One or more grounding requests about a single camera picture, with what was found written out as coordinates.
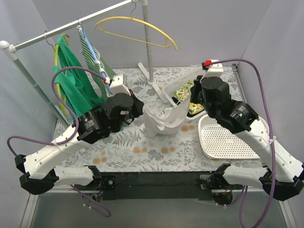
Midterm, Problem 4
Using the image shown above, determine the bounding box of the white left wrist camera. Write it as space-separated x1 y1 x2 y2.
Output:
105 74 131 97

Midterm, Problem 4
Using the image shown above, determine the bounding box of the lemon print folded cloth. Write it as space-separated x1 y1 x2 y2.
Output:
172 80 204 116

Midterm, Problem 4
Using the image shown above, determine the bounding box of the light blue plastic hanger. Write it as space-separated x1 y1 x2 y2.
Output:
78 20 112 96

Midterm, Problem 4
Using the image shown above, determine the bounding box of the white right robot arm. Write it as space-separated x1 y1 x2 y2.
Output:
190 76 304 201

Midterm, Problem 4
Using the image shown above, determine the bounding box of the floral fern patterned tablecloth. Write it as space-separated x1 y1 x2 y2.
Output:
59 66 262 172

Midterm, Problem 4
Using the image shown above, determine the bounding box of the white oval perforated basket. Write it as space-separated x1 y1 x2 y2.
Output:
198 115 259 160

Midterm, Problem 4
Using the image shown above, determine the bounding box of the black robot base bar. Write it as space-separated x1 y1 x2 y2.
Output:
100 171 228 200

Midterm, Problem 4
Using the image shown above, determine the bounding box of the white metal clothes rack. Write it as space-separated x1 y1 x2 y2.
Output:
0 0 177 127

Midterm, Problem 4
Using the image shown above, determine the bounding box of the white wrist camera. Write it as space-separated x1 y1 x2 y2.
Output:
105 74 131 97
202 59 224 78

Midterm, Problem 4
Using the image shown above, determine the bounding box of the yellow plastic hanger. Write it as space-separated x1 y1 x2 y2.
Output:
94 15 178 50

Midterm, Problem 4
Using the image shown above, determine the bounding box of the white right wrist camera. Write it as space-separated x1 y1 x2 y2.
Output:
202 59 224 78

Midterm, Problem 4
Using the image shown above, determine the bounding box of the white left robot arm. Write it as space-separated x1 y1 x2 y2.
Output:
15 93 144 195

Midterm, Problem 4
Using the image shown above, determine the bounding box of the white rectangular plastic basket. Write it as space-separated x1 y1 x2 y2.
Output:
162 67 205 106

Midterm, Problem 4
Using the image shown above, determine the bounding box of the lime green plastic hanger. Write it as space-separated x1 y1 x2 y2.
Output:
44 30 71 116

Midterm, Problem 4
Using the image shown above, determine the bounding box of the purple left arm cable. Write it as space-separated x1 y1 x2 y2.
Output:
6 66 112 217

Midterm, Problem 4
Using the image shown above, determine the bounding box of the green white striped tank top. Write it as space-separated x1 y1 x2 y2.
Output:
77 25 131 99

